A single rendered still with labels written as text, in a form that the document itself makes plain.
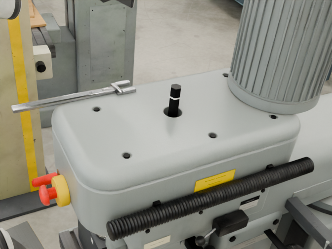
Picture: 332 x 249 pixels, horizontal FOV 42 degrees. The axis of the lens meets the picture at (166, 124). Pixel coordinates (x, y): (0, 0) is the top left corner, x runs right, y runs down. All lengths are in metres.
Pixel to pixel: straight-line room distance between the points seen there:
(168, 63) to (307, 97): 4.10
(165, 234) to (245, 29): 0.43
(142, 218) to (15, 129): 2.22
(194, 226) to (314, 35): 0.44
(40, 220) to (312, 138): 2.36
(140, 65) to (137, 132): 4.08
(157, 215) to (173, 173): 0.08
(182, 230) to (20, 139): 2.17
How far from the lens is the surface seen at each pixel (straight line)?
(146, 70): 4.76
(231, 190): 0.83
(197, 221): 0.92
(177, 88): 0.81
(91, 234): 1.62
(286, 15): 0.81
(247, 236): 1.09
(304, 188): 1.12
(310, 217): 1.08
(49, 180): 0.96
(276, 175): 0.89
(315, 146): 1.08
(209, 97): 0.91
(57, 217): 3.15
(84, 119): 0.81
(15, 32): 2.58
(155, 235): 0.88
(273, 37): 0.82
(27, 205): 3.22
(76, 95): 0.87
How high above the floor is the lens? 2.37
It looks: 37 degrees down
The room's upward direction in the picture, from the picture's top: 7 degrees clockwise
